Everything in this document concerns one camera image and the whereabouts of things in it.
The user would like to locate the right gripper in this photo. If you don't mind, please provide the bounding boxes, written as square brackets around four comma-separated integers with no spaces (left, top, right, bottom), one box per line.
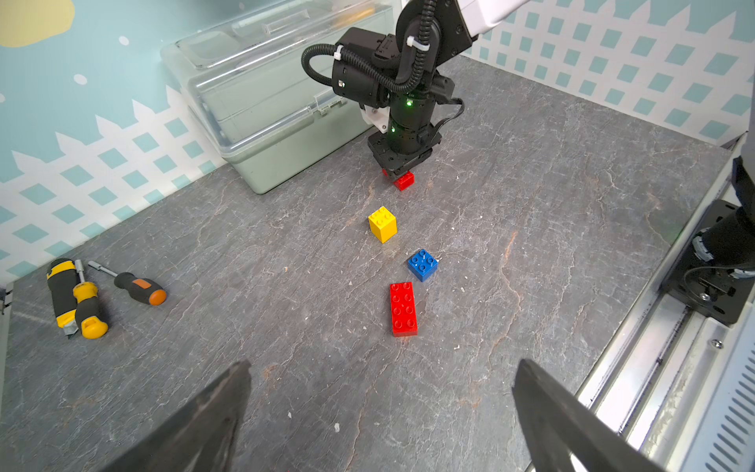
[368,132,442,175]

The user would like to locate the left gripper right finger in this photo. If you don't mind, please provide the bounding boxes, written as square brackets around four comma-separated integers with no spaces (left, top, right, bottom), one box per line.
[512,359,660,471]

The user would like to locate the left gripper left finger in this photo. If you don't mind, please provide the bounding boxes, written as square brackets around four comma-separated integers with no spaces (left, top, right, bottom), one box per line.
[104,361,252,471]

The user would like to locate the red 2x4 lego brick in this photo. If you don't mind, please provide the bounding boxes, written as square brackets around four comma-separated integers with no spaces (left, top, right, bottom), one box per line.
[389,282,418,337]
[383,169,415,192]

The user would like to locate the blue 2x2 lego brick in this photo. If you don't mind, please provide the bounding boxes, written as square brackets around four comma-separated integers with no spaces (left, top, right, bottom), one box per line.
[407,249,438,282]

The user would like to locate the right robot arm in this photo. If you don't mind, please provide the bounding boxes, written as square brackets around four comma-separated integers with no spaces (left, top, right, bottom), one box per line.
[301,0,522,180]

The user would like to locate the yellow 2x2 lego brick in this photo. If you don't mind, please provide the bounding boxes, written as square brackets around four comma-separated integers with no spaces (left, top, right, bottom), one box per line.
[368,206,398,244]

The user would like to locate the orange black small screwdriver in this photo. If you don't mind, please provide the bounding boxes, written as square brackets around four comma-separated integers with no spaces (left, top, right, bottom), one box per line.
[88,261,168,306]

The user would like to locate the green translucent plastic toolbox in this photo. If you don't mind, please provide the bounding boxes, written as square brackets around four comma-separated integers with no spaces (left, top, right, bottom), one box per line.
[160,1,395,195]

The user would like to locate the yellow black ratchet screwdriver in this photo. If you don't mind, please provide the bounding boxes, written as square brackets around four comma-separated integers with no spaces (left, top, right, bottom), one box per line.
[46,258,109,339]

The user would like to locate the aluminium front rail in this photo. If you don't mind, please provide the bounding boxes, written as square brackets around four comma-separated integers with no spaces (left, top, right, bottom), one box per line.
[572,134,754,471]

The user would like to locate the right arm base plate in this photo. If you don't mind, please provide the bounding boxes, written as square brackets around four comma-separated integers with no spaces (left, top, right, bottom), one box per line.
[661,200,754,326]

